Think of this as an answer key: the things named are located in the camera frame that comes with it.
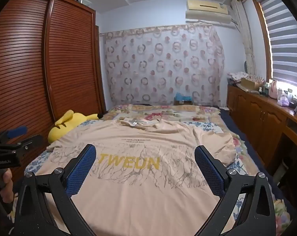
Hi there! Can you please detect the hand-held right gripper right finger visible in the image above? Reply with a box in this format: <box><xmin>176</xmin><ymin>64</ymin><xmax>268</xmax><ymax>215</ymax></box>
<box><xmin>194</xmin><ymin>145</ymin><xmax>277</xmax><ymax>236</ymax></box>

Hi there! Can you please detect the tied beige curtain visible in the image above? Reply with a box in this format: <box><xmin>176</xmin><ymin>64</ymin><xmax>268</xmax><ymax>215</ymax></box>
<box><xmin>231</xmin><ymin>0</ymin><xmax>256</xmax><ymax>75</ymax></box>

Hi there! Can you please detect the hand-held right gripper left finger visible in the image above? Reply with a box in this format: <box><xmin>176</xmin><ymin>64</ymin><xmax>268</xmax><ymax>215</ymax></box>
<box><xmin>12</xmin><ymin>143</ymin><xmax>97</xmax><ymax>236</ymax></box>

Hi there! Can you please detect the beige printed t-shirt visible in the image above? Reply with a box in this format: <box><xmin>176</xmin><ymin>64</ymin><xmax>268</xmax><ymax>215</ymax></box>
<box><xmin>35</xmin><ymin>118</ymin><xmax>237</xmax><ymax>236</ymax></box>

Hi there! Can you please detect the pink bottle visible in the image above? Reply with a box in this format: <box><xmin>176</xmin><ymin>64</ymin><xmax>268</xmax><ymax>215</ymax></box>
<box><xmin>270</xmin><ymin>79</ymin><xmax>279</xmax><ymax>97</ymax></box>

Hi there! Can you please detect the circle print curtain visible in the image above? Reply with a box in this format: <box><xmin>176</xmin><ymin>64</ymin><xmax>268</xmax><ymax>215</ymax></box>
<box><xmin>103</xmin><ymin>23</ymin><xmax>225</xmax><ymax>106</ymax></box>

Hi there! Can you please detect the person's left hand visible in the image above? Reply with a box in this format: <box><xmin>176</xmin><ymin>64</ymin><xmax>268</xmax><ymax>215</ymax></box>
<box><xmin>0</xmin><ymin>170</ymin><xmax>16</xmax><ymax>203</ymax></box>

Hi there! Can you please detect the navy bed sheet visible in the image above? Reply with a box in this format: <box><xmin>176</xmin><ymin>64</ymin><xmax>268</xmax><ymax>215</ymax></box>
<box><xmin>218</xmin><ymin>108</ymin><xmax>296</xmax><ymax>202</ymax></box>

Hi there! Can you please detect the striped window blind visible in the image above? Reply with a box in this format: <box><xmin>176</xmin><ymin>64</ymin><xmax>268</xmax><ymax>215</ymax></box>
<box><xmin>258</xmin><ymin>0</ymin><xmax>297</xmax><ymax>89</ymax></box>

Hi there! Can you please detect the blue floral blanket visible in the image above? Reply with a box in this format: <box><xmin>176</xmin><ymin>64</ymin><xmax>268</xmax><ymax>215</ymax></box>
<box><xmin>24</xmin><ymin>118</ymin><xmax>252</xmax><ymax>229</ymax></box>

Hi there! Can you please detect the wooden cabinet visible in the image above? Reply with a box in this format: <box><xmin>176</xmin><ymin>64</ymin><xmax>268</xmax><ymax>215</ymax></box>
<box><xmin>227</xmin><ymin>84</ymin><xmax>297</xmax><ymax>172</ymax></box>

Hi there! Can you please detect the pink floral quilt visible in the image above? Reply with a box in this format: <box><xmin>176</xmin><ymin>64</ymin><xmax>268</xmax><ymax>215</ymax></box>
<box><xmin>107</xmin><ymin>103</ymin><xmax>296</xmax><ymax>227</ymax></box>

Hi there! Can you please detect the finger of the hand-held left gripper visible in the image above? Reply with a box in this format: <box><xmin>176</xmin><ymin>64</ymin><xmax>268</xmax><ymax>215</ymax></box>
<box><xmin>0</xmin><ymin>126</ymin><xmax>28</xmax><ymax>140</ymax></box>
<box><xmin>0</xmin><ymin>134</ymin><xmax>42</xmax><ymax>153</ymax></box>

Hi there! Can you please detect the wooden louvered wardrobe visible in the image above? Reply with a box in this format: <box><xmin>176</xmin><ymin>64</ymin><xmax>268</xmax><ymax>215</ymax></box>
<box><xmin>0</xmin><ymin>0</ymin><xmax>107</xmax><ymax>217</ymax></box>

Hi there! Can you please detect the folded printed cloth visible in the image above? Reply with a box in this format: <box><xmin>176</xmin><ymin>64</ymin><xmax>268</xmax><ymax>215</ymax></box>
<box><xmin>227</xmin><ymin>71</ymin><xmax>249</xmax><ymax>83</ymax></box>

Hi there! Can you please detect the long cardboard box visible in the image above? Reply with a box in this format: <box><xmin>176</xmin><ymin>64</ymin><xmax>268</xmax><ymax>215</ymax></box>
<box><xmin>240</xmin><ymin>76</ymin><xmax>264</xmax><ymax>91</ymax></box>

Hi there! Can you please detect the wall air conditioner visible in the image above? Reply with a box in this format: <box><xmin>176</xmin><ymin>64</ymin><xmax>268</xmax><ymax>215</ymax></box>
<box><xmin>185</xmin><ymin>0</ymin><xmax>233</xmax><ymax>24</ymax></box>

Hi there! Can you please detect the yellow plush toy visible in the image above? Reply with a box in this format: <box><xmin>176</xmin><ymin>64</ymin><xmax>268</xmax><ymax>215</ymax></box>
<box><xmin>48</xmin><ymin>110</ymin><xmax>99</xmax><ymax>143</ymax></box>

